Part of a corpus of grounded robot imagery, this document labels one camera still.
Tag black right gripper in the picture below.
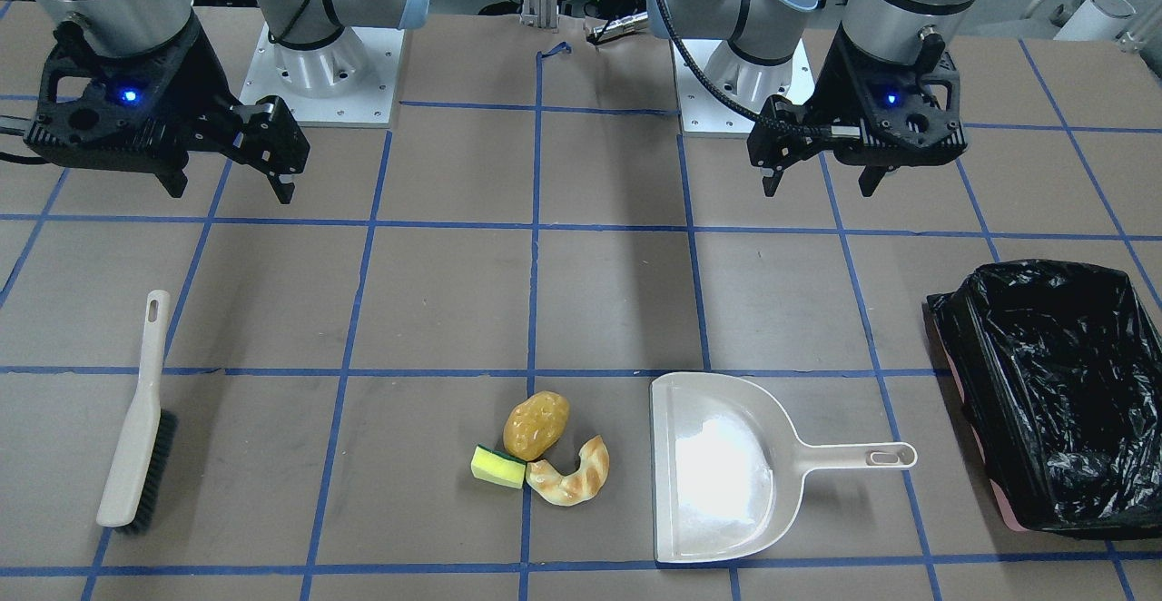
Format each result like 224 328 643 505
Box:
24 16 310 205

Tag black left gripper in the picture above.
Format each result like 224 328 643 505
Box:
747 34 970 196

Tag beige dustpan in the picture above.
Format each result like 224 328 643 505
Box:
650 372 918 565

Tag beige hand brush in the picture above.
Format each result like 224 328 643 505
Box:
96 289 178 535

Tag yellow potato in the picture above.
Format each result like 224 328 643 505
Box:
502 389 571 463

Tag yellow green sponge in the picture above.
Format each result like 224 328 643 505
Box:
469 444 528 489

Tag croissant bread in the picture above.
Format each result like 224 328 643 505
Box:
526 435 611 507

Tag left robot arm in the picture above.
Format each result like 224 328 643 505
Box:
648 0 976 196

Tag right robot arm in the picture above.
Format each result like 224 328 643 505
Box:
3 0 430 203

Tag black lined trash bin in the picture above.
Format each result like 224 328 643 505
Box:
926 262 1161 541

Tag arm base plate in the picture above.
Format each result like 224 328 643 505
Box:
674 40 815 139
238 26 408 129

